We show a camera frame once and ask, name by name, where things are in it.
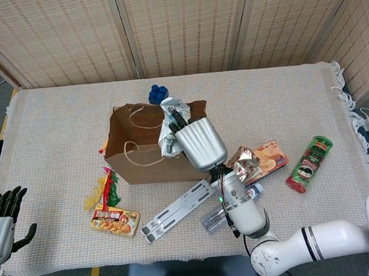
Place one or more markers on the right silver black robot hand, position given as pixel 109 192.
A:
pixel 201 146

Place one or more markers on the plastic bag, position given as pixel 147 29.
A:
pixel 168 139

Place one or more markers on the shiny brown foil packet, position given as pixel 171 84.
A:
pixel 245 165

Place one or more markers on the blue-orange cookie box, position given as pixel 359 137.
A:
pixel 270 159

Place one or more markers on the clear plastic bottle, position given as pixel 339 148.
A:
pixel 212 221

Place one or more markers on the green chips can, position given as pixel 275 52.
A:
pixel 308 169

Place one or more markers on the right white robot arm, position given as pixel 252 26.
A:
pixel 245 210

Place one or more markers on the brown paper shopping bag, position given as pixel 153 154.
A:
pixel 155 171

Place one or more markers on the yellow curry box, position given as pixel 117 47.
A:
pixel 116 222

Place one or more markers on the grey folding laptop stand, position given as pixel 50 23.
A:
pixel 178 209

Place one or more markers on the blue toy brick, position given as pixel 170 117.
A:
pixel 157 93

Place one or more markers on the yellow rubber chicken toy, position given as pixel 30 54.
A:
pixel 103 148

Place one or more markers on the colourful feather toy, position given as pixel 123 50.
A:
pixel 106 186

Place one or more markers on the woven folding screen panel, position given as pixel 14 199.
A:
pixel 184 25
pixel 283 16
pixel 357 39
pixel 49 36

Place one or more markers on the beige woven tablecloth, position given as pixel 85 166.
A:
pixel 57 123

